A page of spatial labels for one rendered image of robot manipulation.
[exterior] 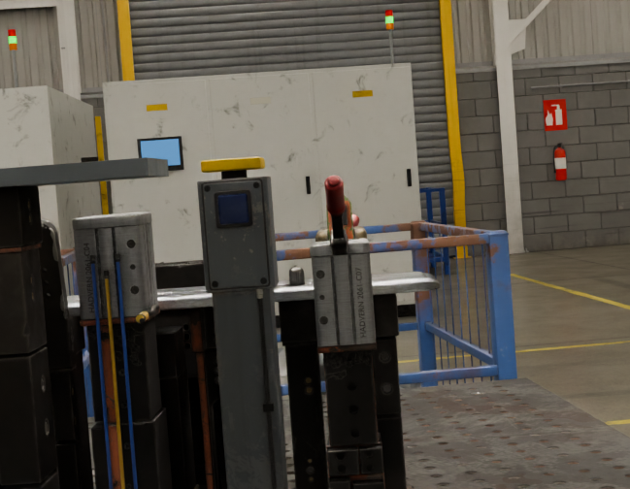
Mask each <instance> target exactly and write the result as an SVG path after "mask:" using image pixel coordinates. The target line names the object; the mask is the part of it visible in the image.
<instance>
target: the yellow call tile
mask: <svg viewBox="0 0 630 489"><path fill-rule="evenodd" d="M264 168H265V161H264V158H263V157H259V156H254V157H241V158H228V159H216V160H203V161H201V171H202V172H203V173H218V172H221V179H239V178H247V177H248V176H247V170H257V169H264Z"/></svg>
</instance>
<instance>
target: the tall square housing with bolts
mask: <svg viewBox="0 0 630 489"><path fill-rule="evenodd" d="M151 223H152V220H151V213H150V212H129V213H115V214H102V215H92V216H85V217H78V218H74V219H73V220H72V224H73V232H74V243H75V254H76V266H77V278H78V289H79V301H80V312H81V320H80V326H86V330H87V341H88V353H89V364H90V375H91V387H92V399H93V410H94V421H95V422H97V423H96V424H95V425H94V426H93V427H92V428H91V438H92V450H93V462H94V473H95V485H96V489H173V486H172V474H171V462H170V450H169V438H168V426H167V414H166V408H165V407H162V402H161V390H160V378H159V366H158V354H157V342H156V331H155V318H154V317H155V316H156V315H158V314H159V313H160V308H159V309H158V310H155V314H154V315H152V316H149V318H148V319H147V320H146V321H145V323H143V324H142V323H141V324H140V323H137V322H136V320H135V318H136V315H137V314H139V313H141V312H142V311H144V310H150V308H151V306H153V305H158V298H157V286H156V273H155V262H154V250H153V237H152V226H151Z"/></svg>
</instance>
